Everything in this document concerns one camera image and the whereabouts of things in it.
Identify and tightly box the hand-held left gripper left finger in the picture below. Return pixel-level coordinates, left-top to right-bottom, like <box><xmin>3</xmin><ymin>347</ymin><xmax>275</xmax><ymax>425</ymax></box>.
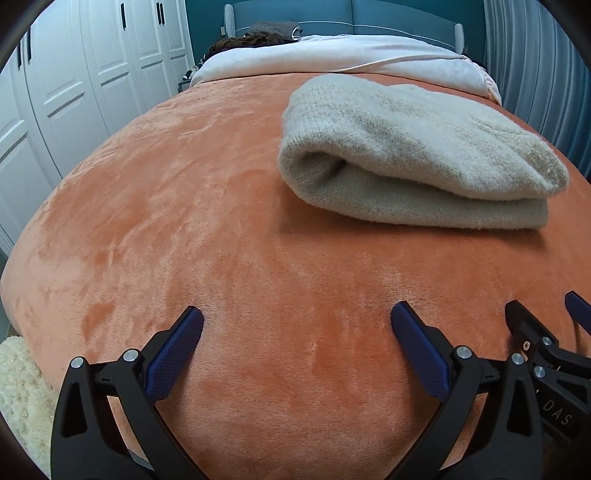
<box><xmin>50</xmin><ymin>305</ymin><xmax>205</xmax><ymax>480</ymax></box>

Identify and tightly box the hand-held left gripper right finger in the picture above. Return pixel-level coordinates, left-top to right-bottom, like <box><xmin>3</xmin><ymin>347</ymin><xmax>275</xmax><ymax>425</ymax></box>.
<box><xmin>390</xmin><ymin>301</ymin><xmax>543</xmax><ymax>480</ymax></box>

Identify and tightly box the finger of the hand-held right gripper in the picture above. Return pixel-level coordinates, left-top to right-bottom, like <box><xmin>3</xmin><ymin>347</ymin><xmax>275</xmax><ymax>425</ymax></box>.
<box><xmin>564</xmin><ymin>291</ymin><xmax>591</xmax><ymax>337</ymax></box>
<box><xmin>505</xmin><ymin>300</ymin><xmax>561</xmax><ymax>370</ymax></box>

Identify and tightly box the beige knit sweater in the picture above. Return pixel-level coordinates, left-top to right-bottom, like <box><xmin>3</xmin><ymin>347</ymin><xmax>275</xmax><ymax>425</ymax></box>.
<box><xmin>277</xmin><ymin>74</ymin><xmax>570</xmax><ymax>230</ymax></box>

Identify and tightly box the orange plush blanket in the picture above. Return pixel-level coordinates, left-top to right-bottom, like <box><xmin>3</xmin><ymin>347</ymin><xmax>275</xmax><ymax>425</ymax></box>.
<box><xmin>0</xmin><ymin>71</ymin><xmax>591</xmax><ymax>480</ymax></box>

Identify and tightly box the person's cream fleece jacket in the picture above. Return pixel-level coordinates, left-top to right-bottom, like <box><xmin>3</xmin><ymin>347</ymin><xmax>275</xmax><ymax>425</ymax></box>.
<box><xmin>0</xmin><ymin>336</ymin><xmax>58</xmax><ymax>476</ymax></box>

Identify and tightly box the grey pleated curtain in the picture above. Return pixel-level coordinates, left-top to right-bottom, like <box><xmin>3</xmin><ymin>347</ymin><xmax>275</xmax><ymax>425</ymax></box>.
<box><xmin>482</xmin><ymin>0</ymin><xmax>591</xmax><ymax>178</ymax></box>

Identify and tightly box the white panelled wardrobe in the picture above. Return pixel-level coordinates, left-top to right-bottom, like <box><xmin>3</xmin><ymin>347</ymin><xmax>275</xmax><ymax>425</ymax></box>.
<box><xmin>0</xmin><ymin>0</ymin><xmax>195</xmax><ymax>259</ymax></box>

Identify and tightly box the white duvet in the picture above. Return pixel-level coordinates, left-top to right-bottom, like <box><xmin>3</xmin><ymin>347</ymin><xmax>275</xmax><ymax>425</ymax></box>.
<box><xmin>189</xmin><ymin>33</ymin><xmax>503</xmax><ymax>103</ymax></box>

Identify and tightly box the brown knitted cloth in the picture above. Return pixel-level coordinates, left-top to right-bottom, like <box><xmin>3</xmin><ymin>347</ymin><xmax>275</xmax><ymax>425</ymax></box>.
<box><xmin>203</xmin><ymin>34</ymin><xmax>287</xmax><ymax>60</ymax></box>

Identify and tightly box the blue upholstered headboard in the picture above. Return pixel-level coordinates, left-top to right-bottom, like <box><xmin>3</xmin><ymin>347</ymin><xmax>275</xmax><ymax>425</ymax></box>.
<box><xmin>224</xmin><ymin>0</ymin><xmax>485</xmax><ymax>51</ymax></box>

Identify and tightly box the dark grey pillow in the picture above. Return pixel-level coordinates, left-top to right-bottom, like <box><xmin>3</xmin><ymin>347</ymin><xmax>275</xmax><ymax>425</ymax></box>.
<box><xmin>245</xmin><ymin>21</ymin><xmax>303</xmax><ymax>41</ymax></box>

